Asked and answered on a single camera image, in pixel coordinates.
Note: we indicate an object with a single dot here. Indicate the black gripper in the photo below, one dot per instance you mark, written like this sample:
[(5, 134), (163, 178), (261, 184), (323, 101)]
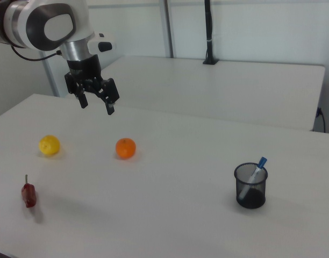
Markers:
[(85, 68)]

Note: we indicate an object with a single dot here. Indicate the white blue marker pen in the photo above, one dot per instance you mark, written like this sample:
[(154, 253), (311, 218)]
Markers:
[(257, 170)]

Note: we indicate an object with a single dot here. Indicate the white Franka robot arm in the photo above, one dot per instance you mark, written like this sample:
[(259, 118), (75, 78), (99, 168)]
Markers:
[(57, 25)]

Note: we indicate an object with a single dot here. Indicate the black mesh pen cup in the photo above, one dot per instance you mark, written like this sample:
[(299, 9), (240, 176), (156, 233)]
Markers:
[(251, 197)]

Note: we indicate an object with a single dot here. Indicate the orange mandarin fruit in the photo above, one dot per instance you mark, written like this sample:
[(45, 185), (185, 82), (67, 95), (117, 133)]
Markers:
[(125, 148)]

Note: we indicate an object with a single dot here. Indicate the white side table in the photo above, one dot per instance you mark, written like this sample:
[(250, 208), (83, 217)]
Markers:
[(207, 88)]

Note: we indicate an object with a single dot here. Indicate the red chili pepper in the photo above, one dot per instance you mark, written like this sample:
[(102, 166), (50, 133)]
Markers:
[(29, 195)]

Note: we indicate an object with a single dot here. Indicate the black pole with base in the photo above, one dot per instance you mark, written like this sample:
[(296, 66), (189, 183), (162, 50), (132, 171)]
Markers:
[(209, 32)]

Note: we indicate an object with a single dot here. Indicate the aluminium partition post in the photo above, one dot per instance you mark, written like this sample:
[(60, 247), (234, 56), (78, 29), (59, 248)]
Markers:
[(50, 75), (168, 27)]

